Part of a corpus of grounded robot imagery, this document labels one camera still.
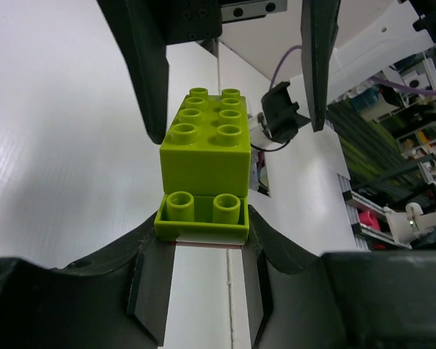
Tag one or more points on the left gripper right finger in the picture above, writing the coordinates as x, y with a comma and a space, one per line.
296, 299

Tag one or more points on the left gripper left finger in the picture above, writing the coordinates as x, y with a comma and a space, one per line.
116, 297

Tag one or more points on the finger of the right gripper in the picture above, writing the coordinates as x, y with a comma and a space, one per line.
319, 28

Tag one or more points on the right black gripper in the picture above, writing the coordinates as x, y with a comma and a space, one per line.
142, 37

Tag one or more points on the red green purple lego stack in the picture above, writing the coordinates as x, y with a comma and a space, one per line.
205, 166

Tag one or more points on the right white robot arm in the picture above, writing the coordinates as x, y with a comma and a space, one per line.
405, 28

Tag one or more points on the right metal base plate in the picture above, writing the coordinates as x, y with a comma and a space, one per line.
258, 173

